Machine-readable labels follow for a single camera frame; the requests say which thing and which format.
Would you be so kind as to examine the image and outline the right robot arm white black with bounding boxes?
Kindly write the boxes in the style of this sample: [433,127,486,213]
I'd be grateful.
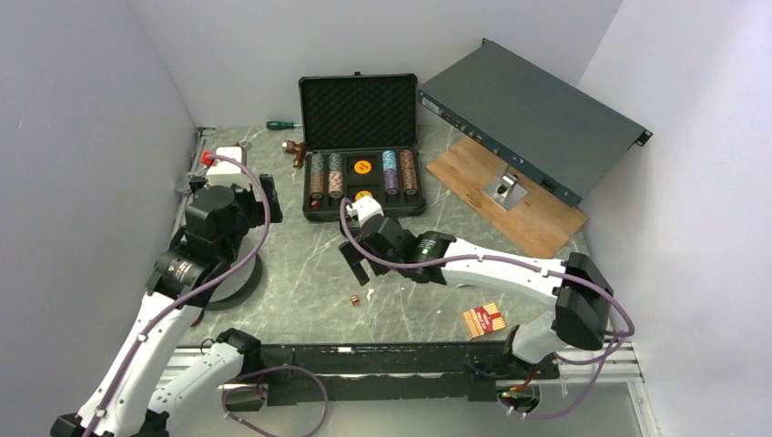
[340,214,615,378]

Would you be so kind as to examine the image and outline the red playing card deck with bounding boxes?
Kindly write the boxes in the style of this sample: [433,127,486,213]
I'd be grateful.
[461,302,507,339]

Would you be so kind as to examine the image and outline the black poker set case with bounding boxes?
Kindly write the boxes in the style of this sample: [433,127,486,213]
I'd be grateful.
[299,73,426,222]

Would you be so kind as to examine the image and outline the aluminium rail left edge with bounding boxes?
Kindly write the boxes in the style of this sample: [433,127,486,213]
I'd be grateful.
[172,127,216,234]

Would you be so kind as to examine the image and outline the copper pipe fitting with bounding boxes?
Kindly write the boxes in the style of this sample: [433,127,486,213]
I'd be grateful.
[282,140,306,169]

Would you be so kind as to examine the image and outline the purple chips in case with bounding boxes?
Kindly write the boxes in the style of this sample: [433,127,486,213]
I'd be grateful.
[383,168,400,196]

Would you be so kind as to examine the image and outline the blue yellow chip stack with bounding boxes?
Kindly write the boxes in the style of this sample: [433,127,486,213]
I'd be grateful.
[328,153,343,173]

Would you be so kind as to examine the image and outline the orange chips slot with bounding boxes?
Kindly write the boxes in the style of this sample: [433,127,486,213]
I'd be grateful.
[399,150,418,196]
[309,172,327,200]

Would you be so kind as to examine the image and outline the orange chips right slot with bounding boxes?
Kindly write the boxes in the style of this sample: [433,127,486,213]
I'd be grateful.
[399,150,418,196]

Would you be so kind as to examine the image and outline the grey rack server unit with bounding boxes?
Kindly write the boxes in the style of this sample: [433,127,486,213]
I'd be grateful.
[418,39,653,208]

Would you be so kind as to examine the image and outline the green handled screwdriver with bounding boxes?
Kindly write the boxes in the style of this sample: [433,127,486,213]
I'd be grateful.
[265,120,302,131]

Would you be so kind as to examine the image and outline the yellow big blind button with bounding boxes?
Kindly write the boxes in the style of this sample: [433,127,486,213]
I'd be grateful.
[354,189,373,201]

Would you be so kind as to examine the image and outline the grey perforated metal disc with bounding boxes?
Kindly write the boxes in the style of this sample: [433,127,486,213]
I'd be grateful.
[205,254,263,311]

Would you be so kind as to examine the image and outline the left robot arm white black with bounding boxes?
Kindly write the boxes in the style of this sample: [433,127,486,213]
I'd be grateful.
[50,174,282,436]

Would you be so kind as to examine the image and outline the wooden board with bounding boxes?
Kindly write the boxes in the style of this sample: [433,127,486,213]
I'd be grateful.
[425,137,590,259]

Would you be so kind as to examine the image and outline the yellow small blind button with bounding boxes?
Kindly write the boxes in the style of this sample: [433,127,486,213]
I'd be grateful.
[352,159,372,175]

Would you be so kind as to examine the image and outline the light blue chips in case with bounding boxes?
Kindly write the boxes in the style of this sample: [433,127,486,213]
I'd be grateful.
[381,150,397,172]

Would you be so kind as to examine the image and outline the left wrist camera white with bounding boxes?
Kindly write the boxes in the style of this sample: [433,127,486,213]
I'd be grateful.
[203,145,249,188]

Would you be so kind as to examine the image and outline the blue yellow chips in case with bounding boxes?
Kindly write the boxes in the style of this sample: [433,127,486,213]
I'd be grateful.
[310,154,326,175]

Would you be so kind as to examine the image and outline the orange chips left slot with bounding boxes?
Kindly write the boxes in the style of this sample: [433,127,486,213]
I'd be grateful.
[309,172,327,200]

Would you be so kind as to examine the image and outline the metal bracket block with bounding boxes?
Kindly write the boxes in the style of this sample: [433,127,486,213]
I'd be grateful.
[482,171,528,211]

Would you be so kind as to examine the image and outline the orange chip stack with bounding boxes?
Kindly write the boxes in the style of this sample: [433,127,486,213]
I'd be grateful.
[328,171,343,198]

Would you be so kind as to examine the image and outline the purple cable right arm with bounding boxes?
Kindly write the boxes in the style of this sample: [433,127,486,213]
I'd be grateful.
[339,198,635,422]

